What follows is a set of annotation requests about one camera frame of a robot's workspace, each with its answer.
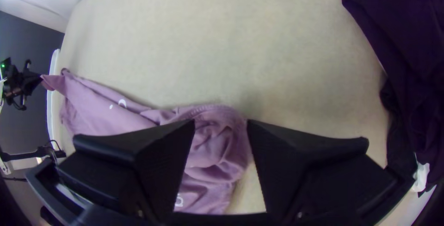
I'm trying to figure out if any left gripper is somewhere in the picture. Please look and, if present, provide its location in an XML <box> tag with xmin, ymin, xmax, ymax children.
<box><xmin>5</xmin><ymin>65</ymin><xmax>43</xmax><ymax>98</ymax></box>

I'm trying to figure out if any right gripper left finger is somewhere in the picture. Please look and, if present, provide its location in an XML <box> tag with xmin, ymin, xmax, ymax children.
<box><xmin>57</xmin><ymin>118</ymin><xmax>196</xmax><ymax>220</ymax></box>

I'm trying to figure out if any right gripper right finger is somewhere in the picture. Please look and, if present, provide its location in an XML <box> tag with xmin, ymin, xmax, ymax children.
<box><xmin>246</xmin><ymin>118</ymin><xmax>400</xmax><ymax>226</ymax></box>

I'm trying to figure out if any pink t-shirt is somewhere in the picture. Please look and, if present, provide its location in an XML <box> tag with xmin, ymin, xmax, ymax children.
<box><xmin>41</xmin><ymin>68</ymin><xmax>254</xmax><ymax>215</ymax></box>

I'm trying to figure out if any white laundry basket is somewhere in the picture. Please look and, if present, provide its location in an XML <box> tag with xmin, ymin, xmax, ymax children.
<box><xmin>46</xmin><ymin>48</ymin><xmax>61</xmax><ymax>147</ymax></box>

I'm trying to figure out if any pile of folded clothes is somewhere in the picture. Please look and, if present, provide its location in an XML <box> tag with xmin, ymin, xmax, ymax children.
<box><xmin>338</xmin><ymin>0</ymin><xmax>444</xmax><ymax>194</ymax></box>

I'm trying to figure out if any black cable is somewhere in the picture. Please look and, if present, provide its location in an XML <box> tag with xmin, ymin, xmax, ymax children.
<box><xmin>11</xmin><ymin>92</ymin><xmax>28</xmax><ymax>112</ymax></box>

